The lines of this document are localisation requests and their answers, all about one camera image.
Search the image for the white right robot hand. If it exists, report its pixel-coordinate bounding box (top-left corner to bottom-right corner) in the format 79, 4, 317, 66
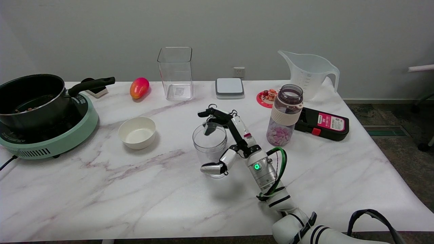
198, 104, 262, 176

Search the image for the clear drinking glass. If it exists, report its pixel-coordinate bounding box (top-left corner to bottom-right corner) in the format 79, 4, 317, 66
192, 122, 228, 179

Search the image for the large clear measuring jug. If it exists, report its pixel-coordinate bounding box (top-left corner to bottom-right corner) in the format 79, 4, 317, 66
278, 50, 340, 101

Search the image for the red round coaster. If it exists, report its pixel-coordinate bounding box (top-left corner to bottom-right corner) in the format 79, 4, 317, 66
256, 90, 279, 108

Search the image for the grey white kitchen scale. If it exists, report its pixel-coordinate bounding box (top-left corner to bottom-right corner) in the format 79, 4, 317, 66
215, 78, 245, 100

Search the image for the clear bottle with pink pills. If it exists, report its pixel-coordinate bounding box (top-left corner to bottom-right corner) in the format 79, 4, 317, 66
266, 84, 304, 147

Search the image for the clear square storage container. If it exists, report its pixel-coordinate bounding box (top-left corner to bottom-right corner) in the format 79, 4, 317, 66
157, 47, 194, 101

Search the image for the black device with red label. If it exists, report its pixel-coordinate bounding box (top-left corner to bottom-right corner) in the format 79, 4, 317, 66
294, 107, 350, 141

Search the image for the white bowl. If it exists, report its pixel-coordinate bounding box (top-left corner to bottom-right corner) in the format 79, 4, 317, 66
118, 117, 156, 150

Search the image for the red yellow mango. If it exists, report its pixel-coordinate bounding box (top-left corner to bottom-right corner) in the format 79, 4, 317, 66
130, 77, 150, 100

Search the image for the floor vent grille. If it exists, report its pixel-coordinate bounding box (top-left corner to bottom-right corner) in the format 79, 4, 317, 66
362, 125, 409, 137

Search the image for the white block with black top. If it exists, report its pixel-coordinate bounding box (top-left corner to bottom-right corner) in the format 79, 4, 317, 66
81, 78, 109, 99

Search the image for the green induction cooker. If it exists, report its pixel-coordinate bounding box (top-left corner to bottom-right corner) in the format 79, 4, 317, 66
0, 92, 99, 160

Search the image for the black chair base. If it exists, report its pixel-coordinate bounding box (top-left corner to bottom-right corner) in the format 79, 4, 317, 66
411, 91, 434, 153

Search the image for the white chair armrest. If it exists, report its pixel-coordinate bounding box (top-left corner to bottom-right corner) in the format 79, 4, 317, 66
408, 64, 434, 73

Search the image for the green robot cable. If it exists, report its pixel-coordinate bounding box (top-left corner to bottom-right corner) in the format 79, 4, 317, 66
257, 146, 288, 201

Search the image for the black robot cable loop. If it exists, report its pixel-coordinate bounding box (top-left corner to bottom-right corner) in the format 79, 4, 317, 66
347, 209, 406, 244

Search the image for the black saucepan with handle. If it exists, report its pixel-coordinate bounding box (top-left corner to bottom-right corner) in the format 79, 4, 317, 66
0, 74, 116, 133

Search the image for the black cooker power cable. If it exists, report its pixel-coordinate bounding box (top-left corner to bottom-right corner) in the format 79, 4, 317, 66
0, 155, 17, 171

